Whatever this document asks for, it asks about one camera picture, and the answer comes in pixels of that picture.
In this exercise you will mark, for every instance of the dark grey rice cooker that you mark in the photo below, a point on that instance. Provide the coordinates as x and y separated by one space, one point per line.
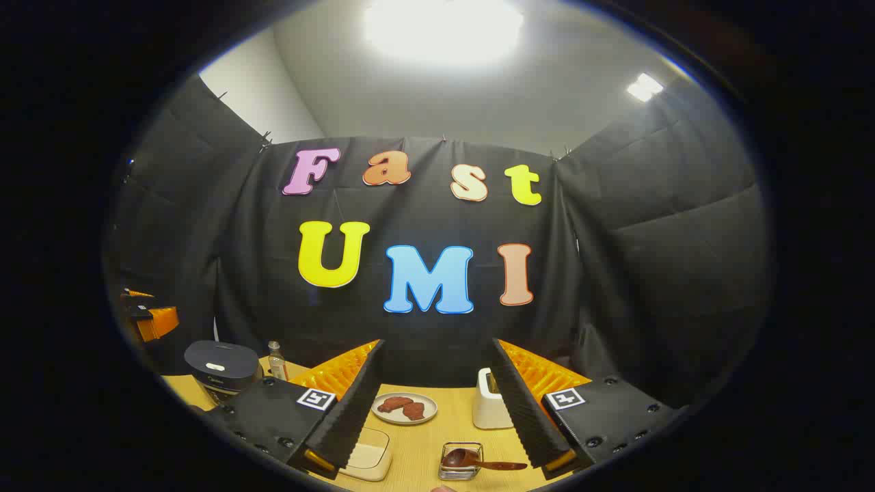
222 362

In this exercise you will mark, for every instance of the large ceiling light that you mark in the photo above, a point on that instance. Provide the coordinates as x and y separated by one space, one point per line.
444 31

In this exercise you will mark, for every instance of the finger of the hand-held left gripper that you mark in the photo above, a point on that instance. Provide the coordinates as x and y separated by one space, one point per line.
137 294
160 322

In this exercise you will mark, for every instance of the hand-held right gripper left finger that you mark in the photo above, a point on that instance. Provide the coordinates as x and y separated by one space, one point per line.
352 403

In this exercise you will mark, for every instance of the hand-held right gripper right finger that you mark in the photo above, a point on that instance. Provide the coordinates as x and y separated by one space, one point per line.
523 403

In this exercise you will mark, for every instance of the red meat piece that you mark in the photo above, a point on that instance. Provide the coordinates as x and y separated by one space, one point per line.
394 404
414 411

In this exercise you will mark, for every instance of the white toaster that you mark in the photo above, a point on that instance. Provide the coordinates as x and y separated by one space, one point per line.
487 410

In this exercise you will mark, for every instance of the white round plate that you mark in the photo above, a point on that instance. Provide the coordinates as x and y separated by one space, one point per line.
431 408

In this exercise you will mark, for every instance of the brown wooden spoon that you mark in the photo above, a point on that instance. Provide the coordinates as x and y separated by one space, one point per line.
461 458

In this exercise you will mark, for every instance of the small ceiling light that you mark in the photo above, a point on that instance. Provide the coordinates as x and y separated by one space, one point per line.
645 87

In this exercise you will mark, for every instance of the small glass bottle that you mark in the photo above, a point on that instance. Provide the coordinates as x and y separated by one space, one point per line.
277 365

